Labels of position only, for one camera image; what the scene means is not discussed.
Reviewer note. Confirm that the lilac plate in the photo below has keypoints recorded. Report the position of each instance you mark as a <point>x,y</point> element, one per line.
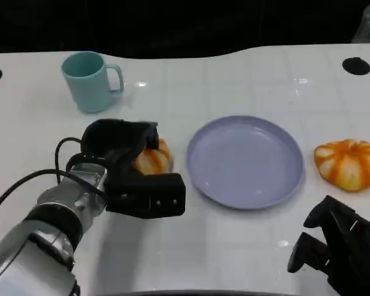
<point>243,163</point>

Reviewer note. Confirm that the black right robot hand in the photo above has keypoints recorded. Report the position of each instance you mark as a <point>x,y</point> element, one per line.
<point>354,253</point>

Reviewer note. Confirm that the orange white toy bread roll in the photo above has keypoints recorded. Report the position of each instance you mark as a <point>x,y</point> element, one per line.
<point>348,166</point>
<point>155,160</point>

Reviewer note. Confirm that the pale green mug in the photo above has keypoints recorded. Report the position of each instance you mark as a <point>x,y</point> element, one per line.
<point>89,89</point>

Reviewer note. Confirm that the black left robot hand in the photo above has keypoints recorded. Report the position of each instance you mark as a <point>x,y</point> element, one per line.
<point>117,138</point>

